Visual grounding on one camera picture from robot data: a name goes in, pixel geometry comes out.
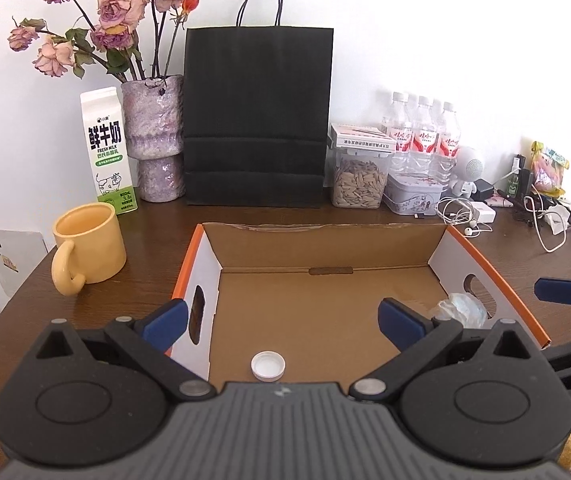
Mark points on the white booklet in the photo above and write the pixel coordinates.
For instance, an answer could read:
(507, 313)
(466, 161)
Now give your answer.
(20, 253)

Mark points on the yellow ceramic mug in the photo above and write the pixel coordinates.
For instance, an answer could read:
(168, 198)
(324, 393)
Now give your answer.
(89, 247)

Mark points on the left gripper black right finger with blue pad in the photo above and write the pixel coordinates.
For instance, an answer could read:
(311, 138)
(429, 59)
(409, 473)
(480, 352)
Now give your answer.
(423, 344)

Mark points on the small white robot figure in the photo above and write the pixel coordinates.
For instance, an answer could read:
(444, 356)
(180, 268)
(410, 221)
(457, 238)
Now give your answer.
(465, 174)

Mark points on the dried pink rose bouquet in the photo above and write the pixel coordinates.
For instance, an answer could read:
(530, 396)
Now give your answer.
(124, 38)

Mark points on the water bottle red label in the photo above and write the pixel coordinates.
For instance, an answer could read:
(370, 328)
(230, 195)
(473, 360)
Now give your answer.
(424, 137)
(396, 124)
(448, 143)

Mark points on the crumpled clear plastic wrap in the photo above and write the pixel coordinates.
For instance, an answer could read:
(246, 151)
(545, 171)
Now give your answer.
(462, 307)

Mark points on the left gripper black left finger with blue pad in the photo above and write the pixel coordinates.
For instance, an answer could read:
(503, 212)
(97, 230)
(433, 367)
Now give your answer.
(141, 344)

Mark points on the purple ceramic vase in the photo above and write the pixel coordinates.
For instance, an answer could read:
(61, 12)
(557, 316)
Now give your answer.
(153, 114)

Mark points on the right water bottle red label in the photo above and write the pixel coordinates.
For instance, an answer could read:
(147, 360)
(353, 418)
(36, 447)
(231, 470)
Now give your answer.
(448, 143)

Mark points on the middle water bottle red label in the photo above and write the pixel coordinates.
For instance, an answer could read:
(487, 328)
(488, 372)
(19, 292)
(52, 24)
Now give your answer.
(424, 137)

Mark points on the black paper shopping bag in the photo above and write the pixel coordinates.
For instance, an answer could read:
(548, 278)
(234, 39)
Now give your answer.
(256, 115)

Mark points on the clear jar of seeds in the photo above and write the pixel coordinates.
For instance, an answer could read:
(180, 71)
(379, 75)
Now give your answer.
(359, 178)

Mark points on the small white bottle cap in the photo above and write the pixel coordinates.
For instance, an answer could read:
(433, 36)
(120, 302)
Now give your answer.
(268, 366)

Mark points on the left water bottle red label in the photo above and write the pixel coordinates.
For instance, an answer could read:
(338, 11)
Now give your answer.
(396, 124)

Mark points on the white charger block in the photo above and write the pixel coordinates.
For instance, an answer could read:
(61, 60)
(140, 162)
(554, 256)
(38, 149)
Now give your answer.
(482, 213)

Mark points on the grey printed tin box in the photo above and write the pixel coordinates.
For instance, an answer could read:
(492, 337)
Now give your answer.
(410, 194)

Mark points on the red white flat box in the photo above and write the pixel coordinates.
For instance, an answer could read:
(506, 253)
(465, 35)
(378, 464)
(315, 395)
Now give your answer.
(361, 138)

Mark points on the yellow pink snack bag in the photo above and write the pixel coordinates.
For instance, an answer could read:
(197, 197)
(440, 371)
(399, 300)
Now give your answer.
(548, 167)

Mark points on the orange cardboard box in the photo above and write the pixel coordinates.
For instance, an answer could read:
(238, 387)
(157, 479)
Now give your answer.
(311, 293)

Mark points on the white green milk carton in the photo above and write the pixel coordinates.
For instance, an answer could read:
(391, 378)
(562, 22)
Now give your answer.
(104, 132)

